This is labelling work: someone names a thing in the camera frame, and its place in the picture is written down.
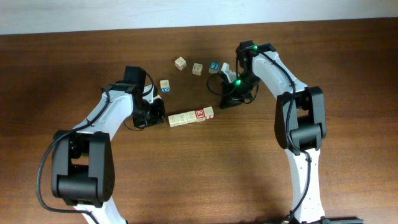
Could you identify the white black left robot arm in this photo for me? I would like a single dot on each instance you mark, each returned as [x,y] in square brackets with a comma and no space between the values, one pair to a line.
[83,174]

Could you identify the wooden block red face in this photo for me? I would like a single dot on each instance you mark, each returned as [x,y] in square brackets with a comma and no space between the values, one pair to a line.
[209,113]

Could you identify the black base bracket bottom right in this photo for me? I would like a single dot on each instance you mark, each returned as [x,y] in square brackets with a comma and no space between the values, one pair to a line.
[339,221]

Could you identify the wooden block top middle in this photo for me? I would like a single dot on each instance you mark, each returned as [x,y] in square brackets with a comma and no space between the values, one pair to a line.
[197,69]

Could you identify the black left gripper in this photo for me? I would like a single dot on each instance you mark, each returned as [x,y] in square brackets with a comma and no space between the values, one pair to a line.
[158,117]

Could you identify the wooden block blue number five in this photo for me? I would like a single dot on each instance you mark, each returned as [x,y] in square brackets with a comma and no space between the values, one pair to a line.
[165,86]

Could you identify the wooden block blue top face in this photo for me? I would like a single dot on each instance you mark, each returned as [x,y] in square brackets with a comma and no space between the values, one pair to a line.
[214,68]

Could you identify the wooden block top left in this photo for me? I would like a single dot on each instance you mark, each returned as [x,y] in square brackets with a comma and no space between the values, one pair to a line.
[180,63]

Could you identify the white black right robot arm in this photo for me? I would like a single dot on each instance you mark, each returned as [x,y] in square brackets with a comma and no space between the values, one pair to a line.
[299,125]

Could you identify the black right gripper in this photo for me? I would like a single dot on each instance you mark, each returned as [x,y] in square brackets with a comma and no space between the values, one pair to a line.
[231,97]

